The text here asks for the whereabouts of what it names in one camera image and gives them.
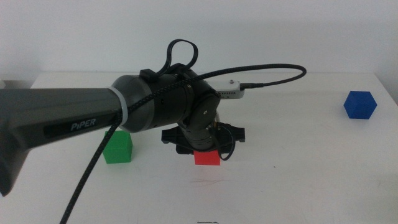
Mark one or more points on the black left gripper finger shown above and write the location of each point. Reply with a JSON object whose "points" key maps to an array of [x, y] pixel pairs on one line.
{"points": [[222, 147], [185, 150]]}

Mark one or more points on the red cube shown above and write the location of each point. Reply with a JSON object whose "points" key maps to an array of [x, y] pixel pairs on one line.
{"points": [[206, 158]]}

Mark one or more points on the green cube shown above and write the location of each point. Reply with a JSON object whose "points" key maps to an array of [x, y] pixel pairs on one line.
{"points": [[119, 149]]}

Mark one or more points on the blue cube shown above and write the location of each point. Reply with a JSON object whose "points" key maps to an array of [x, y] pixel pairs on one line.
{"points": [[360, 105]]}

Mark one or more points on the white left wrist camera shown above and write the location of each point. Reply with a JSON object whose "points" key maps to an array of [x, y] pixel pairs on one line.
{"points": [[230, 90]]}

